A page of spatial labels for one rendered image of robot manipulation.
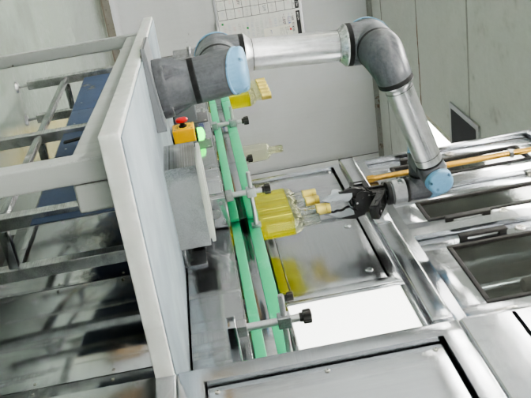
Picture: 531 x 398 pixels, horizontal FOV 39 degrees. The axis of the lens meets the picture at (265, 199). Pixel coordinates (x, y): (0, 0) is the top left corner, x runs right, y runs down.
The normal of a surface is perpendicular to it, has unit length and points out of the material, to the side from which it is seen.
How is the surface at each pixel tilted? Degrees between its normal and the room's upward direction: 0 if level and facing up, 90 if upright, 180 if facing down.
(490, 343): 90
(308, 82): 90
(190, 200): 90
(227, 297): 90
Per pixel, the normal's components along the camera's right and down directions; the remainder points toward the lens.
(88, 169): 0.11, 0.33
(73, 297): -0.14, -0.90
